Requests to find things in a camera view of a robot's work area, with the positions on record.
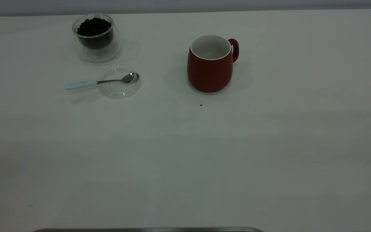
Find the clear double-walled glass jar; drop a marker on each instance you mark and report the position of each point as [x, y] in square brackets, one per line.
[116, 45]

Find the red mug white inside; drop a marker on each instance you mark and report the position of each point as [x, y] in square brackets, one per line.
[208, 74]

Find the dark coffee beans pile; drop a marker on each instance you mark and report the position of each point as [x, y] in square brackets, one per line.
[94, 30]

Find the clear glass lid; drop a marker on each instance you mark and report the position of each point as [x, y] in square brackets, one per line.
[121, 90]

